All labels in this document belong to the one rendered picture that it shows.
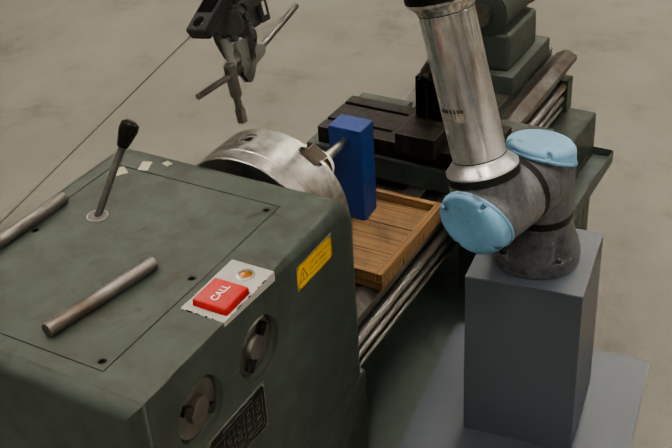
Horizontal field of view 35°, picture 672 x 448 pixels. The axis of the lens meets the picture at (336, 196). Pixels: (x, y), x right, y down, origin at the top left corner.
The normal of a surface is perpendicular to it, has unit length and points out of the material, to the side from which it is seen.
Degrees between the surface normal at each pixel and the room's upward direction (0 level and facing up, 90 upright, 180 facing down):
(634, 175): 0
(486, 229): 97
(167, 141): 0
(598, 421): 0
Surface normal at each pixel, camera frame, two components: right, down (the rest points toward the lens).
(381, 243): -0.06, -0.85
